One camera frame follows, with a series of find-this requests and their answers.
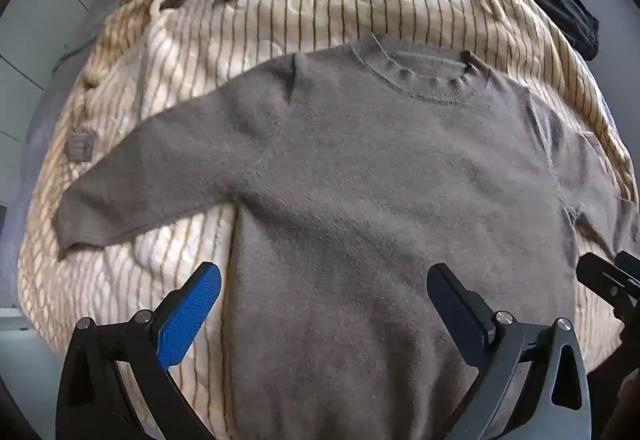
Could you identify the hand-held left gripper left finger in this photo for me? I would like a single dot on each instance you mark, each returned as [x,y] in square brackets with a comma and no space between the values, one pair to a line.
[192,315]

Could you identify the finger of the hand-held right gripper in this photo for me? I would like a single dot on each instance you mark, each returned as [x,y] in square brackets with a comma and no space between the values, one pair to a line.
[607,282]

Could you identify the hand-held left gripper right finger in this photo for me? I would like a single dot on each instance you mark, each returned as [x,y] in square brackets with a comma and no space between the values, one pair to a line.
[457,315]

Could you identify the grey knit sweater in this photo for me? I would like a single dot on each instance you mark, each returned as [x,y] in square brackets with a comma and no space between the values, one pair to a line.
[360,180]

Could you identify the cream striped plush garment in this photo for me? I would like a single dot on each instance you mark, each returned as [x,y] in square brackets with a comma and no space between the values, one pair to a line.
[320,4]

